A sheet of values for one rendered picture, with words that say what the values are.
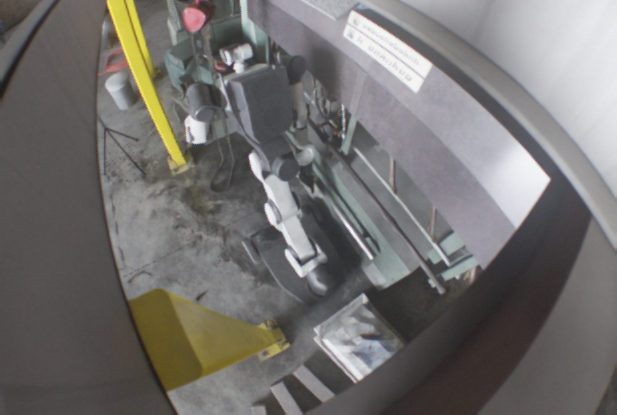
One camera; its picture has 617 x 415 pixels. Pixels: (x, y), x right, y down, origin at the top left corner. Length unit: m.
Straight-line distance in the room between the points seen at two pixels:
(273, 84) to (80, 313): 0.99
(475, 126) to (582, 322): 0.81
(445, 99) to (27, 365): 1.05
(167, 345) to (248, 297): 1.72
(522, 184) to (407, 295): 1.44
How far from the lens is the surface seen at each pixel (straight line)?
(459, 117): 0.97
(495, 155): 0.95
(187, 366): 0.29
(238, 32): 2.97
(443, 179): 1.09
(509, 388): 0.16
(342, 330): 1.75
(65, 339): 0.21
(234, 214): 2.20
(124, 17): 1.77
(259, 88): 1.05
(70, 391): 0.19
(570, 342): 0.20
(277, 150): 1.21
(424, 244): 1.62
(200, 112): 1.09
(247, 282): 2.01
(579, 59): 0.28
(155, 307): 0.30
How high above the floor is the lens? 1.96
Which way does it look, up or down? 58 degrees down
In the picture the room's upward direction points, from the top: 7 degrees clockwise
